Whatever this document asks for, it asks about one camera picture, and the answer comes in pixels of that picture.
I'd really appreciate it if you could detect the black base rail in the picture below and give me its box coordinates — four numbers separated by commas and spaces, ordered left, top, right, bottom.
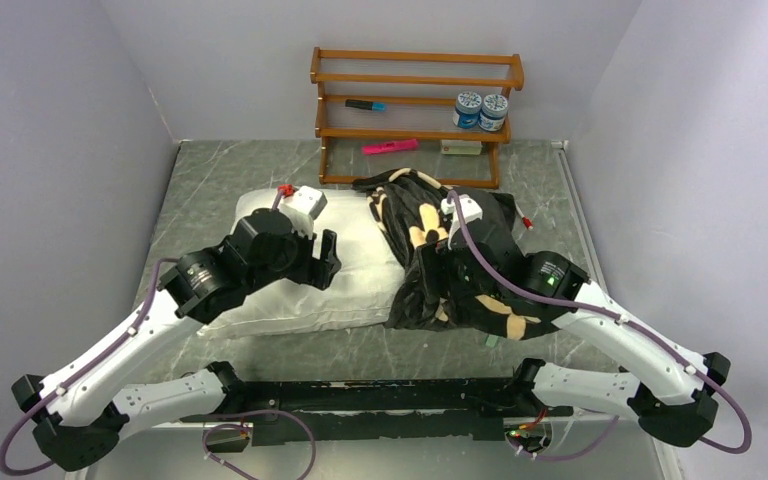
185, 378, 572, 446

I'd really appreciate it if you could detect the blue lidded jar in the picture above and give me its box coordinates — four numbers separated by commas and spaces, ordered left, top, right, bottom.
478, 94, 509, 132
453, 91, 483, 129

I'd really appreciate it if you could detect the left blue lidded jar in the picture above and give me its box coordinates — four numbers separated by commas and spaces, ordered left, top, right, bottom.
453, 91, 483, 129

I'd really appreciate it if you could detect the right blue lidded jar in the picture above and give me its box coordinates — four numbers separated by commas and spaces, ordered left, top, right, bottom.
478, 94, 509, 132

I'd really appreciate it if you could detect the black pillowcase with beige flowers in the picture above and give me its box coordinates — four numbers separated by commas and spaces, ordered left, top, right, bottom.
351, 167, 557, 341

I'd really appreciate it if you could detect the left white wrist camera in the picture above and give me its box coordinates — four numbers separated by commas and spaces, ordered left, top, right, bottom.
274, 184, 327, 239

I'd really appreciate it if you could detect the pink highlighter marker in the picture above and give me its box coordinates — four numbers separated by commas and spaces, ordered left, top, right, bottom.
361, 139, 419, 156

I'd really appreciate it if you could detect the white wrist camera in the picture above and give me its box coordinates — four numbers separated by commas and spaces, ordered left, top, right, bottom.
440, 190, 483, 250
274, 184, 327, 239

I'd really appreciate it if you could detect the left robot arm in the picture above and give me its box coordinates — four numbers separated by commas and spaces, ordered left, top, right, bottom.
12, 208, 341, 472

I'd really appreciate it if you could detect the small white cardboard box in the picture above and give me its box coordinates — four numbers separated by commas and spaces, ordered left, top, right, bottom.
440, 139, 484, 156

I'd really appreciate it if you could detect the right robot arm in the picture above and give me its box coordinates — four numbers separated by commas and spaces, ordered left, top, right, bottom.
421, 195, 730, 447

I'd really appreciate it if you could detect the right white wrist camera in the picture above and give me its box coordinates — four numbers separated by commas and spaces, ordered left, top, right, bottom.
440, 190, 483, 250

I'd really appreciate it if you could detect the white red-tipped pen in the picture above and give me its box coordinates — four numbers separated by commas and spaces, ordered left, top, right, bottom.
514, 203, 533, 230

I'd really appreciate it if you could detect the blue and black marker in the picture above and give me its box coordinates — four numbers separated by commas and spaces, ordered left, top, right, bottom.
344, 99, 387, 112

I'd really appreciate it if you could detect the white pillow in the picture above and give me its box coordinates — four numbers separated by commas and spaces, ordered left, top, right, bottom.
197, 188, 406, 341

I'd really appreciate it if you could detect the wooden three-tier shelf rack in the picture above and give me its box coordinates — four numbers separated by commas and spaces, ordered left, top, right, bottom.
309, 46, 525, 189

